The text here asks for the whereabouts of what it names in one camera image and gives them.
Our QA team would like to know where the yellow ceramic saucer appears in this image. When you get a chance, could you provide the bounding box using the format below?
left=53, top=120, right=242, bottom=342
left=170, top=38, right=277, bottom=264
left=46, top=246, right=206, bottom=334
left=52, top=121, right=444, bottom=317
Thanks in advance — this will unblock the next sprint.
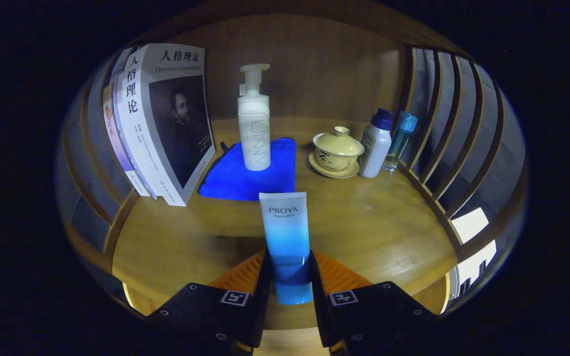
left=308, top=152, right=361, bottom=179

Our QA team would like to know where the wooden cabinet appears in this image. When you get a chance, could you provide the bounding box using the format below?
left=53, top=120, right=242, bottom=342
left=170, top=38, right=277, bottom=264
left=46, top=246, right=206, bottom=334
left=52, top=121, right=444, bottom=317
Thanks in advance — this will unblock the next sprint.
left=57, top=0, right=528, bottom=327

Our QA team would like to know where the clear blue bottle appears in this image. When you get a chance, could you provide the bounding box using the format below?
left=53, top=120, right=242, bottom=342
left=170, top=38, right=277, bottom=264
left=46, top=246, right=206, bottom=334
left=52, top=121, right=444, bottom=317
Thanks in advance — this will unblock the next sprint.
left=383, top=111, right=419, bottom=173

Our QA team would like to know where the wooden countertop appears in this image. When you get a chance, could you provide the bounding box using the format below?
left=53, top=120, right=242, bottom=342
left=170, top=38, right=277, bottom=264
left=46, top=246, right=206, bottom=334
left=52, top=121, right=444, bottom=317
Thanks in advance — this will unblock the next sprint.
left=112, top=117, right=459, bottom=329

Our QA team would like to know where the thin white book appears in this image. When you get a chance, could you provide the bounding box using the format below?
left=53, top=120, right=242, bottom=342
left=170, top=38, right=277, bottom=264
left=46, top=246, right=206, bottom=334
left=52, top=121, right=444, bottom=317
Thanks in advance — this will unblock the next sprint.
left=112, top=49, right=159, bottom=198

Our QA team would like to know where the blue white cosmetic tube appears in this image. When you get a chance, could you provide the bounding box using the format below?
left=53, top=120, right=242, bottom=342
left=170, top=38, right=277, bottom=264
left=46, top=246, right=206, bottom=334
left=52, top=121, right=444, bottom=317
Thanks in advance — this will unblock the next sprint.
left=259, top=192, right=313, bottom=305

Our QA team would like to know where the white bottle blue cap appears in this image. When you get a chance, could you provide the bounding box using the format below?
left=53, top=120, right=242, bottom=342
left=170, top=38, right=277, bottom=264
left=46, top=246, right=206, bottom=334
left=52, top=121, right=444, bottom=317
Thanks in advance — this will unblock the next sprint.
left=359, top=108, right=395, bottom=178

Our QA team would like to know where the yellow lidded teacup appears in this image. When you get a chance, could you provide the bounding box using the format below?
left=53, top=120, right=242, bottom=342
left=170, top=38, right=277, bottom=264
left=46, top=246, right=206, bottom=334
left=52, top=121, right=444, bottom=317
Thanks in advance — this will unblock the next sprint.
left=313, top=126, right=365, bottom=174

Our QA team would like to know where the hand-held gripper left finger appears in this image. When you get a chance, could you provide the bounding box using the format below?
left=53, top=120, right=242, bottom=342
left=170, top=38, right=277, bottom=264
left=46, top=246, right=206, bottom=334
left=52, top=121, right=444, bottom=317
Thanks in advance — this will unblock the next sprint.
left=146, top=249, right=272, bottom=356

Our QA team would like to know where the purple spine book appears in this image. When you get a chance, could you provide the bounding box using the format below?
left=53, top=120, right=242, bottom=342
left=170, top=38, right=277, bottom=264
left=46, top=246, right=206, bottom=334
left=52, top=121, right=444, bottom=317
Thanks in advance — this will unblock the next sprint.
left=103, top=84, right=149, bottom=197

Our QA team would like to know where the thick white portrait book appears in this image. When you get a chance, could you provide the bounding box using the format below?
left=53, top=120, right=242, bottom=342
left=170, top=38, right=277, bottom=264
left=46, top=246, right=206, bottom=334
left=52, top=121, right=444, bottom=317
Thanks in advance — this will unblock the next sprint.
left=117, top=44, right=216, bottom=207

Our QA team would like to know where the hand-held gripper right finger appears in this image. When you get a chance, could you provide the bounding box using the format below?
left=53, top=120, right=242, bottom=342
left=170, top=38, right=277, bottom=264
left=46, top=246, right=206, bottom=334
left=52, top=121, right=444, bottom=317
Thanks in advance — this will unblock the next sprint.
left=309, top=250, right=438, bottom=356

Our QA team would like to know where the white pump bottle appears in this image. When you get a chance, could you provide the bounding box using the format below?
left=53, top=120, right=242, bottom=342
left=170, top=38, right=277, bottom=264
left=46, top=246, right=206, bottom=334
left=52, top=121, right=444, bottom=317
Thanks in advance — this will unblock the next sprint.
left=237, top=63, right=271, bottom=172

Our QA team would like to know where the black backdrop cloth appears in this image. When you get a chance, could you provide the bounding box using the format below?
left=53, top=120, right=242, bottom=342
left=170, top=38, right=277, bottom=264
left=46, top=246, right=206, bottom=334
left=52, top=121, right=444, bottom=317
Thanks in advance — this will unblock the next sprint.
left=60, top=49, right=525, bottom=248

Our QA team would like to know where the blue folded cloth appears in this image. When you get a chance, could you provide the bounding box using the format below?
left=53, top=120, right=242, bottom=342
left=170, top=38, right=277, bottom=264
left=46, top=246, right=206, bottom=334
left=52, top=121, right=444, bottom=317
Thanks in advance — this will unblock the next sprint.
left=197, top=137, right=297, bottom=202

